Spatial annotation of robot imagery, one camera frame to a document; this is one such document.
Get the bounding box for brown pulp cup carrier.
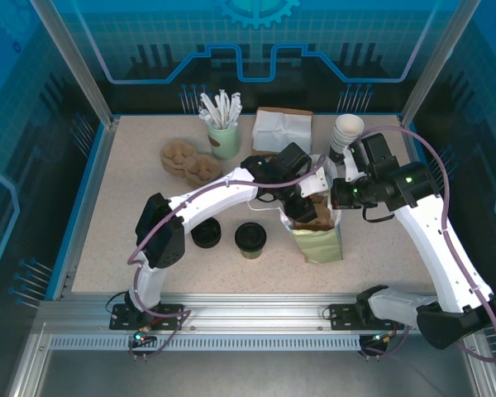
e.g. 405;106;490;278
292;200;335;233

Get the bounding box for white and green paper bag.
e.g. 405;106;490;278
247;152;345;265

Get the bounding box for white paper straw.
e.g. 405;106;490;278
198;92;217;125
206;103;227;129
227;92;244;125
214;88;229;125

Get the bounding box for black plastic cup lid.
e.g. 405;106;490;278
234;221;268;251

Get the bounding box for white paper napkins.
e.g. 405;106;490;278
251;109;313;152

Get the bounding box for brown cardboard napkin box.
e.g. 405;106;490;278
250;106;315;158

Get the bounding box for stack of black paper cups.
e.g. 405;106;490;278
328;113;365;165

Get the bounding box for mint green straw mug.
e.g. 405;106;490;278
207;122;241;160

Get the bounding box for stack of brown pulp carriers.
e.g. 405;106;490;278
159;137;224;189

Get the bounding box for stack of black cup lids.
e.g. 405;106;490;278
190;218;223;250

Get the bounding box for blue edged table side rail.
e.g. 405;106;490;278
398;115;470;301
45;117;121;301

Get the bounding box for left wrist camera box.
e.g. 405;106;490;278
296;167;331;199

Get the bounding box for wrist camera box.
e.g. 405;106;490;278
296;167;331;199
341;142;370;183

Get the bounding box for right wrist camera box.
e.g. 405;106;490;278
341;142;370;183

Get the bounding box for right gripper black thin cable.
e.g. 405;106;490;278
360;205;394;223

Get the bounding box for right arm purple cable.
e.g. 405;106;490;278
357;125;496;365

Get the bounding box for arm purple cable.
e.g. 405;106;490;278
357;125;496;365
126;153;330;361

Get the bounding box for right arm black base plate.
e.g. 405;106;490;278
327;303;406;331

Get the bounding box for aluminium frame post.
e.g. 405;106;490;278
398;0;480;127
30;0;121;125

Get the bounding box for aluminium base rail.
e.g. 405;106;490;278
36;291;479;337

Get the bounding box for cable connector with LED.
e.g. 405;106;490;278
363;332;393;347
131;328;157;347

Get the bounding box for slotted grey cable duct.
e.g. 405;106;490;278
48;335;364;352

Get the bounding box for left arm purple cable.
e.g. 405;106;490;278
126;153;330;361

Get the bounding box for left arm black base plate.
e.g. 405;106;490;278
109;303;186;331

